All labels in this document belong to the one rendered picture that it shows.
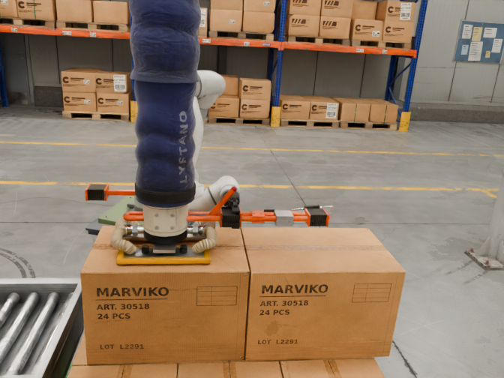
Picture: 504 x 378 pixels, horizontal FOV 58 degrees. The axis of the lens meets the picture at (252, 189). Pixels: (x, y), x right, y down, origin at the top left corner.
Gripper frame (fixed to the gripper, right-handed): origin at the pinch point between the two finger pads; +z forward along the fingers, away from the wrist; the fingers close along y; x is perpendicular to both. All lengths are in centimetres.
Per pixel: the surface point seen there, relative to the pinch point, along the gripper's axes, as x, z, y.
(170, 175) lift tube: 24.8, 9.9, -20.2
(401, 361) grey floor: -107, -37, 108
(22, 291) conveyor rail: 95, -34, 53
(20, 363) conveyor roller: 80, 15, 54
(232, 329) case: 1.0, 18.9, 38.9
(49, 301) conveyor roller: 80, -25, 53
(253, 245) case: -8.2, -1.9, 13.7
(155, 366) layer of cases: 30, 20, 54
